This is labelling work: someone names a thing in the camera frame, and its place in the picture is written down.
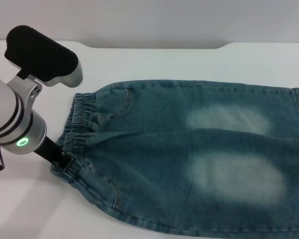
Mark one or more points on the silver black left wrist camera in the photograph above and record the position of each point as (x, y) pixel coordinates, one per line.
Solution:
(44, 57)

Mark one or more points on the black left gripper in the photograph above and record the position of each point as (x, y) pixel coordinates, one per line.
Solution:
(49, 152)

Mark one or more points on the blue denim shorts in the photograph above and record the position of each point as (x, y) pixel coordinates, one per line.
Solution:
(177, 154)

